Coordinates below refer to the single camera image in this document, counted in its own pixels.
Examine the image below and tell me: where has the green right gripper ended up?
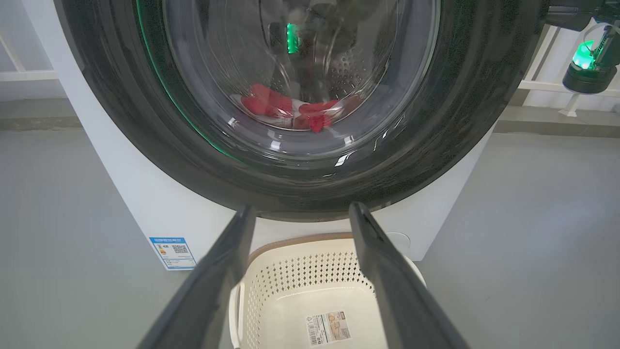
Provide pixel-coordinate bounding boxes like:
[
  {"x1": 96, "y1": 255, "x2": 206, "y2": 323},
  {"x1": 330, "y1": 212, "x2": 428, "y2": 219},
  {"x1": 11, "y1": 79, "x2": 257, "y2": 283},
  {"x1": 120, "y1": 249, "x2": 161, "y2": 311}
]
[{"x1": 545, "y1": 0, "x2": 620, "y2": 95}]

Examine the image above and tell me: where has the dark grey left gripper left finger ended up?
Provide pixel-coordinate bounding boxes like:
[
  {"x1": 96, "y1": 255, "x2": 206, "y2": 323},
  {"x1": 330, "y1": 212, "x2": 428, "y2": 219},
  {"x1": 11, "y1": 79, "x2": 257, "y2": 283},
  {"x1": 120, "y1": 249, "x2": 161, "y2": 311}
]
[{"x1": 137, "y1": 205, "x2": 256, "y2": 349}]

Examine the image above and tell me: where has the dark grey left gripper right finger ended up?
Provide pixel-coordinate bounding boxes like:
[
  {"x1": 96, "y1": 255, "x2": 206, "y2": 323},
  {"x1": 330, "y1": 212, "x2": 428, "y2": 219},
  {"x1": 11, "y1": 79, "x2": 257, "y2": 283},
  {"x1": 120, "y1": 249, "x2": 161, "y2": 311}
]
[{"x1": 349, "y1": 202, "x2": 470, "y2": 349}]

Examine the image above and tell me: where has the red and white garment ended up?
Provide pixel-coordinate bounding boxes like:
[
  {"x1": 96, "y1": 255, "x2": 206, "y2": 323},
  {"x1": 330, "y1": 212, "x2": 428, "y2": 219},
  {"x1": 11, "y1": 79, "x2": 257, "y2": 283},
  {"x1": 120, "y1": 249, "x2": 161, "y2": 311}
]
[{"x1": 240, "y1": 83, "x2": 361, "y2": 133}]

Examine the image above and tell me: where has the black round washing machine door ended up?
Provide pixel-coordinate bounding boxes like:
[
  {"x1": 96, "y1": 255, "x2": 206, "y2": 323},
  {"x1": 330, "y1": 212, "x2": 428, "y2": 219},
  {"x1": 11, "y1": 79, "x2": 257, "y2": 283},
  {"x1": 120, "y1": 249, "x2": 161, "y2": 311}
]
[{"x1": 53, "y1": 0, "x2": 550, "y2": 222}]

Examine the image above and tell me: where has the barcode sticker in basket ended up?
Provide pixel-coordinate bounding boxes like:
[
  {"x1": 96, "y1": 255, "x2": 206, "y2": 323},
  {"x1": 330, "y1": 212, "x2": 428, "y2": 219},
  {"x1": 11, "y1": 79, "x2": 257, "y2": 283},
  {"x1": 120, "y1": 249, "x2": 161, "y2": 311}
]
[{"x1": 305, "y1": 310, "x2": 352, "y2": 347}]

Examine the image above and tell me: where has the cream perforated laundry basket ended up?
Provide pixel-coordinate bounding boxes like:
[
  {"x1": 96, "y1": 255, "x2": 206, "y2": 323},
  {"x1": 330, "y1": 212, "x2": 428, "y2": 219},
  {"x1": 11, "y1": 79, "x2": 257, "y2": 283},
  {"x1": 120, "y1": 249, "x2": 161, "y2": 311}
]
[{"x1": 229, "y1": 233, "x2": 427, "y2": 349}]

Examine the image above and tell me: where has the white washing machine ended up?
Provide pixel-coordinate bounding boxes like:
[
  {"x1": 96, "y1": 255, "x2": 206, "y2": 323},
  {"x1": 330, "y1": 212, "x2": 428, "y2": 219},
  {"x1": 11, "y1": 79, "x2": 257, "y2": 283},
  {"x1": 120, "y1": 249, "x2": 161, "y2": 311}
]
[{"x1": 22, "y1": 0, "x2": 495, "y2": 270}]

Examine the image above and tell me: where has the blue energy label sticker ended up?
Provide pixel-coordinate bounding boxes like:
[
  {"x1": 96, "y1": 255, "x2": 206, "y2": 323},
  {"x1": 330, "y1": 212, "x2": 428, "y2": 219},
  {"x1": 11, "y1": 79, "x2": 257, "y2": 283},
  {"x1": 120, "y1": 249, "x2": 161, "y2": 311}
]
[{"x1": 149, "y1": 237, "x2": 197, "y2": 270}]

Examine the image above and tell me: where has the white railing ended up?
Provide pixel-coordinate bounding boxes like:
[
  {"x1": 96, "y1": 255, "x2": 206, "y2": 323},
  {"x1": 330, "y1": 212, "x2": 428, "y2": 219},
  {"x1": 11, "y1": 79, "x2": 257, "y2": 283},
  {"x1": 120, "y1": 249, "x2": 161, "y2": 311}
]
[
  {"x1": 0, "y1": 34, "x2": 59, "y2": 82},
  {"x1": 518, "y1": 19, "x2": 620, "y2": 117}
]

